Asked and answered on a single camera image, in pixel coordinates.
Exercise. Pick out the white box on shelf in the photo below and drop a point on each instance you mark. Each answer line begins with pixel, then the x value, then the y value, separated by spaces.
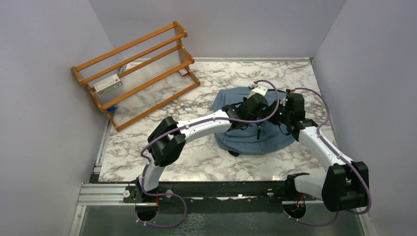
pixel 107 85

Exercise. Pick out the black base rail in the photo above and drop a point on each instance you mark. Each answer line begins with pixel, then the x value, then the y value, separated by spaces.
pixel 180 198

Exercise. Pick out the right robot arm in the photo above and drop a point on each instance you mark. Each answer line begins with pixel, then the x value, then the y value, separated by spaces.
pixel 346 183

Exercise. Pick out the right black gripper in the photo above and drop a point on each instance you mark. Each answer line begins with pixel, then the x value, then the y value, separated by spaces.
pixel 272 120

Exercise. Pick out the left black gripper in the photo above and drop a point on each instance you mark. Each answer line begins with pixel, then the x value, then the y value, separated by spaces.
pixel 254 117

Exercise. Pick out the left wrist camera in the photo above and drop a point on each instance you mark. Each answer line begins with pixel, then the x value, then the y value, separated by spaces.
pixel 258 89

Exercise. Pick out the wooden shelf rack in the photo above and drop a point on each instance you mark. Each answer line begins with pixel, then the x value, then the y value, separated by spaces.
pixel 148 68

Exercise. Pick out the blue backpack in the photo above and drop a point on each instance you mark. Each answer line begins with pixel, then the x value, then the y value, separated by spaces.
pixel 255 139

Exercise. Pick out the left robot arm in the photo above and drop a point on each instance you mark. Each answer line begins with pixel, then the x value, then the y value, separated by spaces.
pixel 166 142

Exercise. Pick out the small red white box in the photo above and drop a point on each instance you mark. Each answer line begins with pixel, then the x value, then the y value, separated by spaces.
pixel 183 71

